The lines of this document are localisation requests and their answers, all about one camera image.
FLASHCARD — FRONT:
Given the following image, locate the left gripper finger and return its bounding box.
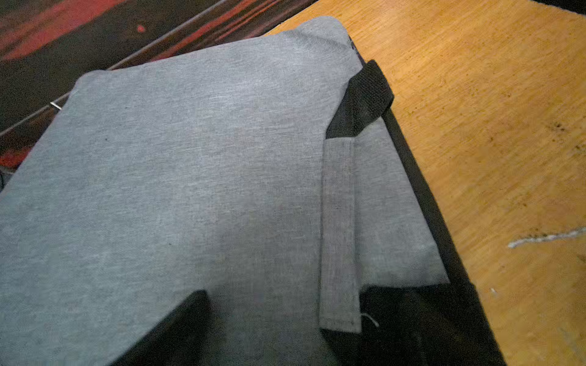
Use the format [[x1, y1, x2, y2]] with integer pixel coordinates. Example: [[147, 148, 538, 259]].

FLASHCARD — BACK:
[[112, 290, 212, 365]]

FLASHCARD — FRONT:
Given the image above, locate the grey laptop bag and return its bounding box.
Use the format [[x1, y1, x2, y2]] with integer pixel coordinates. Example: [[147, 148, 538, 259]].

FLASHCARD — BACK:
[[1, 17, 505, 365]]

